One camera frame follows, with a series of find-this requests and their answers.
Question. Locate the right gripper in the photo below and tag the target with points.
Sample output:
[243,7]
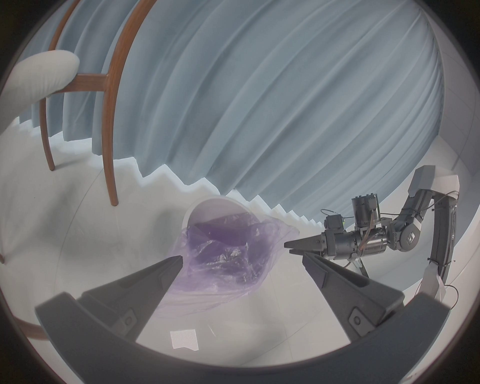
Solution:
[343,244]

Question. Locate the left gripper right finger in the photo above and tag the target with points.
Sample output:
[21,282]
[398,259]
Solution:
[356,300]

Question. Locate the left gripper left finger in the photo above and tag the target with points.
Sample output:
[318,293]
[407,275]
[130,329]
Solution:
[123,300]

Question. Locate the purple plastic bag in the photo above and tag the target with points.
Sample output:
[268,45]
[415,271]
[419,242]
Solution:
[225,258]

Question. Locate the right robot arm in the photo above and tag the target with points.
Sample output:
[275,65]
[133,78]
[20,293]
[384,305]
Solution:
[407,234]

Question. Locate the white trash bin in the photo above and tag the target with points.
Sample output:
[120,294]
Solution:
[210,210]

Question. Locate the pale blue curtain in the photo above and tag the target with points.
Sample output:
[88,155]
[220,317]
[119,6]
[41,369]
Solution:
[262,93]

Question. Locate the white cushioned wooden chair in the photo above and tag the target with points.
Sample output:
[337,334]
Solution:
[37,75]

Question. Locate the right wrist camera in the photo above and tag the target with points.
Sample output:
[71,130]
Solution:
[334,222]

